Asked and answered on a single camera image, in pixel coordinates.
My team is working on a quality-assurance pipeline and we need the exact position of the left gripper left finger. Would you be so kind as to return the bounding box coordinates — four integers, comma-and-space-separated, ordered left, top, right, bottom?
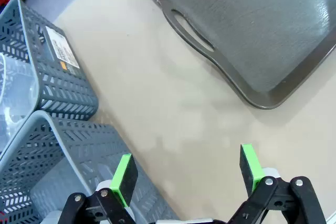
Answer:
57, 153, 139, 224

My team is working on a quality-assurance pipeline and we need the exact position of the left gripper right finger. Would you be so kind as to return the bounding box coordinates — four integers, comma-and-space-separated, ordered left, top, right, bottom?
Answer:
227, 144, 328, 224

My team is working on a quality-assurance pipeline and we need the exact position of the grey perforated plastic basket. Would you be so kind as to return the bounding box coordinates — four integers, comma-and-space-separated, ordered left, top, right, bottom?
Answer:
0, 110, 182, 224

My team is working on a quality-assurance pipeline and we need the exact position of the grey basket with label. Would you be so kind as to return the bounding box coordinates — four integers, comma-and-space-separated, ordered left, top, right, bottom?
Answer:
0, 0, 99, 121

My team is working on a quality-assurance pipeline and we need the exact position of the clear plastic measuring cup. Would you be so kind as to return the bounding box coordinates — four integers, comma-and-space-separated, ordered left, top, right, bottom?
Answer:
0, 52, 39, 154

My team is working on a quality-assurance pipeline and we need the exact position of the dark brown serving tray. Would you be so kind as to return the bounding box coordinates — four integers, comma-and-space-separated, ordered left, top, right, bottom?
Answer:
136, 0, 336, 110

